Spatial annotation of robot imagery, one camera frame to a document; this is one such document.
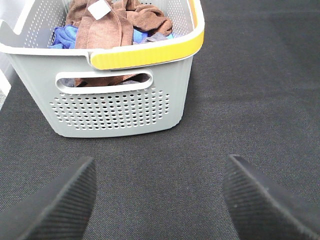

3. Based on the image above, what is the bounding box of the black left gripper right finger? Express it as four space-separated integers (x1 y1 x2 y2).
223 155 320 240

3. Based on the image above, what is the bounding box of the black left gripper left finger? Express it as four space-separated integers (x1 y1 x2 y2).
0 157 97 240

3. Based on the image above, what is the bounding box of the brown towel with white tag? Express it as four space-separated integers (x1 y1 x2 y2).
65 0 153 88

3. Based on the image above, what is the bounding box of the blue towel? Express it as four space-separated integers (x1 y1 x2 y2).
48 25 78 49

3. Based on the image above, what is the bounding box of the grey towel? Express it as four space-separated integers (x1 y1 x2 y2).
133 32 168 45

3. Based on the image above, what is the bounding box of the black table mat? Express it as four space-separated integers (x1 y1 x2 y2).
0 0 320 240

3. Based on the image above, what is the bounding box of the grey basket with yellow rim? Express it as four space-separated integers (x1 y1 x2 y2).
0 0 205 138

